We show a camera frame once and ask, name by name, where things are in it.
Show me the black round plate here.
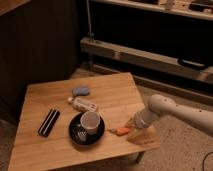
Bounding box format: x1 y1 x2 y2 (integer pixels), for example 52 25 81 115
69 113 105 146

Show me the black cable on floor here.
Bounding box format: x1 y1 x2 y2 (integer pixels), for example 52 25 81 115
201 151 213 171

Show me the metal fork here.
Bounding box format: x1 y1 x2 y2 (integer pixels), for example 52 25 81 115
77 124 87 141

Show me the white paper cup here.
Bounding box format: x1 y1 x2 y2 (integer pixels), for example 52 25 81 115
80 111 101 135

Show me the black white striped box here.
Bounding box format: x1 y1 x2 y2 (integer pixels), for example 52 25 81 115
38 109 60 137

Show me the wooden table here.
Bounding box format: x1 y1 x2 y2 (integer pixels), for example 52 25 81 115
8 73 160 171

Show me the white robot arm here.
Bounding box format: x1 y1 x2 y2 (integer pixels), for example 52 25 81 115
126 94 213 137

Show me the orange pepper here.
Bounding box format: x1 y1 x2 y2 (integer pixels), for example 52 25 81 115
111 127 130 136

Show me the metal pole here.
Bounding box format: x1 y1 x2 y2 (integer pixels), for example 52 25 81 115
86 0 94 41

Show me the blue sponge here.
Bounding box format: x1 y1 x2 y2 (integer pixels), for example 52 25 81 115
72 87 90 96

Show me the long wooden shelf beam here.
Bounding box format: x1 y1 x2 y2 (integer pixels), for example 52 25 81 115
80 37 213 84

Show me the black handle on shelf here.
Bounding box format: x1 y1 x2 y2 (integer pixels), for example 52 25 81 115
177 59 209 71

